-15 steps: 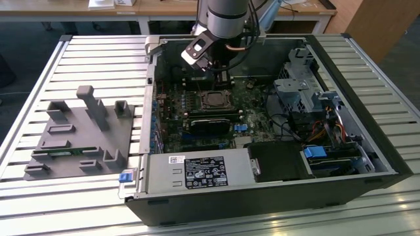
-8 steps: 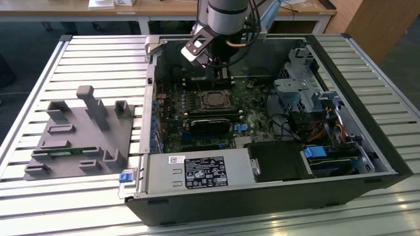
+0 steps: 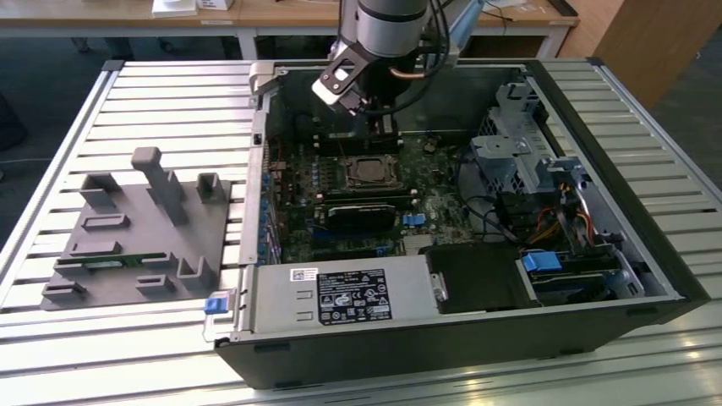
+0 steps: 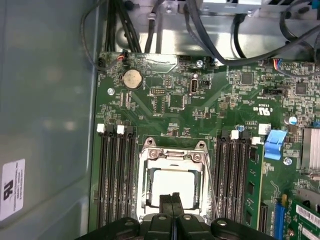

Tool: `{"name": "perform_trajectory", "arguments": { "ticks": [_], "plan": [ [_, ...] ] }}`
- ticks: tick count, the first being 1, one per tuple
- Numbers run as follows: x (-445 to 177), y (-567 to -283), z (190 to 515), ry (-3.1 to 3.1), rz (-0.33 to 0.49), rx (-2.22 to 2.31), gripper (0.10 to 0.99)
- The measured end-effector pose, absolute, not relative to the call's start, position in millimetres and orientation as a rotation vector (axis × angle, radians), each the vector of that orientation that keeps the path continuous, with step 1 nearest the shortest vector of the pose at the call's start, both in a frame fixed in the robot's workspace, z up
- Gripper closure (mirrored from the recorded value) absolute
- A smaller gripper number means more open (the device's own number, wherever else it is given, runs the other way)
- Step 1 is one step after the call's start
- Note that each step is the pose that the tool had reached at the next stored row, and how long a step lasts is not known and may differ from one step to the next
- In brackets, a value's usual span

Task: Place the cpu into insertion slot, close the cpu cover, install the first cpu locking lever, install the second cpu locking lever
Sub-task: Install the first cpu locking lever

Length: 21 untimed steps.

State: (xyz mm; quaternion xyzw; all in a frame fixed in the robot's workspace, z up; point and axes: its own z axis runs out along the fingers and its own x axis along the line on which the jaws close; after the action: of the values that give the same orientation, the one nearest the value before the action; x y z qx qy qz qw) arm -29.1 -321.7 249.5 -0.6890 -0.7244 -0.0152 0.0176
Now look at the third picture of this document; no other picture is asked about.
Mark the small silver CPU plate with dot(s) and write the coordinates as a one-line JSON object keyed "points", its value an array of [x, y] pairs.
{"points": [[376, 169]]}

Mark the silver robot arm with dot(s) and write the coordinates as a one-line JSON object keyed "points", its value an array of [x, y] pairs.
{"points": [[389, 27]]}

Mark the black CPU socket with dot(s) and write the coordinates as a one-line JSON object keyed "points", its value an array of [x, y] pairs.
{"points": [[349, 182]]}

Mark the black empty RAM slots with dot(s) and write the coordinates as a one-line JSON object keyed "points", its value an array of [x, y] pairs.
{"points": [[338, 144]]}

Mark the black RAM slots with sticks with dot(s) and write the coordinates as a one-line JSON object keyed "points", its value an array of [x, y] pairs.
{"points": [[366, 193]]}

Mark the grey metal drive cage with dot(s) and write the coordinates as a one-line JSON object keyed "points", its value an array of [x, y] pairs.
{"points": [[508, 169]]}

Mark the black graphics card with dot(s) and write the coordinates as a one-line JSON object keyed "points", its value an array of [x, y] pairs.
{"points": [[361, 217]]}

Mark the green motherboard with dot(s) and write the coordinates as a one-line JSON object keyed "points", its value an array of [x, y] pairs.
{"points": [[447, 211]]}

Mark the blue board connector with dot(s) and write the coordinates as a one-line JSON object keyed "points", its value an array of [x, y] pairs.
{"points": [[413, 220]]}

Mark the white box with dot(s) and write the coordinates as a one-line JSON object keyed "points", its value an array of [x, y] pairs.
{"points": [[176, 7]]}

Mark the wooden cabinet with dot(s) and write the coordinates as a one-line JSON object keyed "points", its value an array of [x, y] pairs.
{"points": [[649, 42]]}

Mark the blue disk carrier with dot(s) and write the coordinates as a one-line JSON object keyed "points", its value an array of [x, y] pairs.
{"points": [[543, 262]]}

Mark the long wooden desk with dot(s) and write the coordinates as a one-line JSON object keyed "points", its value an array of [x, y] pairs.
{"points": [[113, 19]]}

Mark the silver power supply unit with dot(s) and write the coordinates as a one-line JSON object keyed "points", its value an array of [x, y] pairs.
{"points": [[282, 296]]}

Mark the grey plastic parts rack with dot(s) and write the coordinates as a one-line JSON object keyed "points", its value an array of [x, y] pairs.
{"points": [[141, 237]]}

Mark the blue case latch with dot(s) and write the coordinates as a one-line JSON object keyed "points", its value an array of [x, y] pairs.
{"points": [[217, 304]]}

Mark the green RAM stick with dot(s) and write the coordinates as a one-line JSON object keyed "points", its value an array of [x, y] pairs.
{"points": [[136, 259]]}

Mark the black open PC case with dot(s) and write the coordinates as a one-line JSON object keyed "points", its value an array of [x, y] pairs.
{"points": [[396, 359]]}

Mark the white and grey wrist camera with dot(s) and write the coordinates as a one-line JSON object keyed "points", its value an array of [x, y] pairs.
{"points": [[338, 84]]}

